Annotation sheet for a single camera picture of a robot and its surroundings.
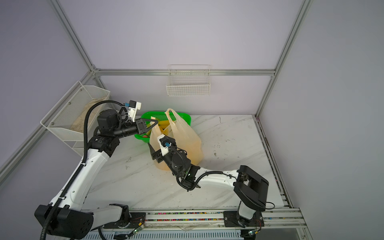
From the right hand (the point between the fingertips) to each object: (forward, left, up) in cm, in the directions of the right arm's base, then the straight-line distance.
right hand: (155, 139), depth 68 cm
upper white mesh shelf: (+12, +50, 0) cm, 51 cm away
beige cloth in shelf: (+8, +40, +1) cm, 41 cm away
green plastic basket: (+21, +18, -27) cm, 39 cm away
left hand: (+5, -1, +6) cm, 8 cm away
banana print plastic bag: (+8, -13, -13) cm, 20 cm away
